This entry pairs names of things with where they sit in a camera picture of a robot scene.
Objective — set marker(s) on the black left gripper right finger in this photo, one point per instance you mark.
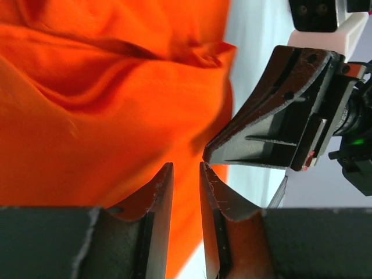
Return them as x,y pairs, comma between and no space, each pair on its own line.
234,237

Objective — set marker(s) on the orange t-shirt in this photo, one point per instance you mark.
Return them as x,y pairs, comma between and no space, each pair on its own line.
97,95

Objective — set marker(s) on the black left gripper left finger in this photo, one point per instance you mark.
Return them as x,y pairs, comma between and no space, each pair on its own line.
130,239

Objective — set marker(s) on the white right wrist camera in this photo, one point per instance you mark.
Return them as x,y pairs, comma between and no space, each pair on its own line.
328,24

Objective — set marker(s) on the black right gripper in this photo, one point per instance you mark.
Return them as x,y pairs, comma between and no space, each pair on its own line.
277,125

